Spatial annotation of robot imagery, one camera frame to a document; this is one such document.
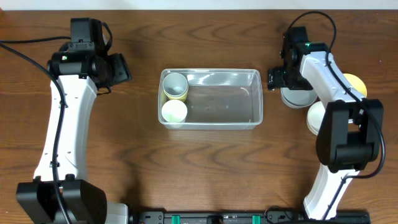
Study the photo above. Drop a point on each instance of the yellow cup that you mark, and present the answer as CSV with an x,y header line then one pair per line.
x,y
176,92

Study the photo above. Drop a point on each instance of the white paper cup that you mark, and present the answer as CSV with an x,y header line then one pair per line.
x,y
174,111

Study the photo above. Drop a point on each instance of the yellow bowl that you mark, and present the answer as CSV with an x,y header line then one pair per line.
x,y
357,83

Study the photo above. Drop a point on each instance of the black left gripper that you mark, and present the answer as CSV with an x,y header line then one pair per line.
x,y
119,69

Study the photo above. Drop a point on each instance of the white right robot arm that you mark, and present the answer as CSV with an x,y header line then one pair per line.
x,y
350,133

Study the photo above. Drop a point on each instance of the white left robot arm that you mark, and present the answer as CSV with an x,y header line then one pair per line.
x,y
59,191

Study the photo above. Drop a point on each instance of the clear plastic container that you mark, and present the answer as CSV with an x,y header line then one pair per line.
x,y
217,99

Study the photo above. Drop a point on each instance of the white bowl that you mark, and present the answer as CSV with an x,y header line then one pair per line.
x,y
315,116

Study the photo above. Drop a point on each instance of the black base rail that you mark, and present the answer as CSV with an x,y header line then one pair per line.
x,y
248,217

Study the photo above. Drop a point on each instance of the grey cup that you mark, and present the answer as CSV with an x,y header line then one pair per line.
x,y
175,79

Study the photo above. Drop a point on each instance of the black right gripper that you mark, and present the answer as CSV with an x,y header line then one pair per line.
x,y
277,78

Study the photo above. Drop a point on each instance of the grey bowl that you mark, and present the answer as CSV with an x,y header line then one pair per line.
x,y
297,99

